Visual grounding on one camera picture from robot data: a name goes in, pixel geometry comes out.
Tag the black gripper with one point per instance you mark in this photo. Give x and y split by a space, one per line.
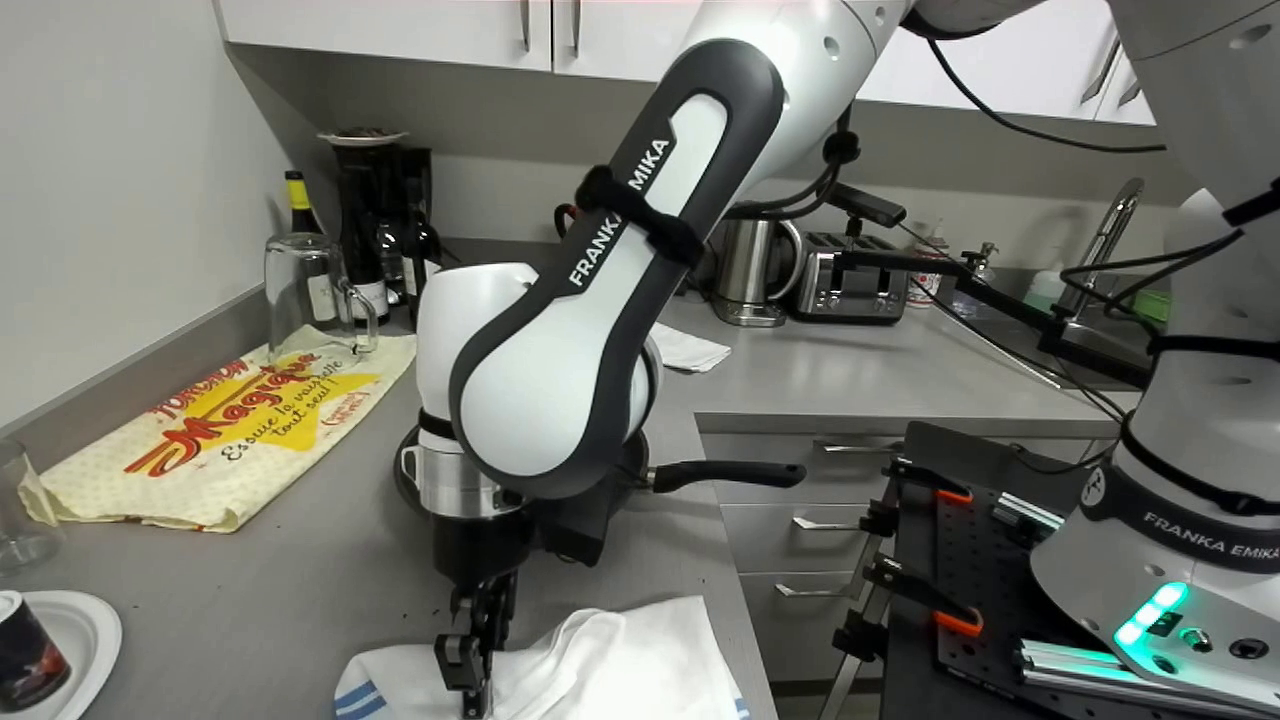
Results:
481 549

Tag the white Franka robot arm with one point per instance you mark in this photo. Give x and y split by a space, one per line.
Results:
533 385

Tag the black frying pan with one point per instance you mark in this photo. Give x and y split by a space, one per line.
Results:
726 475

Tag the cream tortilla bag red print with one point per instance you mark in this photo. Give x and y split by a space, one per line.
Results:
224 427

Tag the small white cloth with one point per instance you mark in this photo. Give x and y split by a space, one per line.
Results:
693 351

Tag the clear glass jar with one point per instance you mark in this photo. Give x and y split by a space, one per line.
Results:
300 286

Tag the dark glass bottle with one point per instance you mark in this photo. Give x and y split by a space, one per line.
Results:
426 244

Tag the dark printed mug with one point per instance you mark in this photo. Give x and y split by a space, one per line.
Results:
24 662

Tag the stainless steel kettle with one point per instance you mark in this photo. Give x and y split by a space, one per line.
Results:
746 273

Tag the black coffee maker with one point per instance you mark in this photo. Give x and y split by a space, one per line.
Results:
367 184

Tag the clear drinking glass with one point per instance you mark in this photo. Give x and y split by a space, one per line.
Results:
22 523

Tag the dark bottle with yellow cap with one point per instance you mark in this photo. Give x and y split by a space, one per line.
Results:
300 203

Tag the silver toaster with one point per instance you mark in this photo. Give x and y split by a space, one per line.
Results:
852 286

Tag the black perforated breadboard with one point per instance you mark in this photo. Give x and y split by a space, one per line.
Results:
1002 562

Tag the chrome faucet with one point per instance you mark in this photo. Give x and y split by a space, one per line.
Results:
1105 243

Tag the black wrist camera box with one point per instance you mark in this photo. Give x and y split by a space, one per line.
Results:
582 527

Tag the aluminium rail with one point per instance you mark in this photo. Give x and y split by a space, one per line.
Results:
1135 678
1035 512

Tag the black camera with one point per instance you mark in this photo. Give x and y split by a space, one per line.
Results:
874 205

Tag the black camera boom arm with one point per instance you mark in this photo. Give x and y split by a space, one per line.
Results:
1014 307

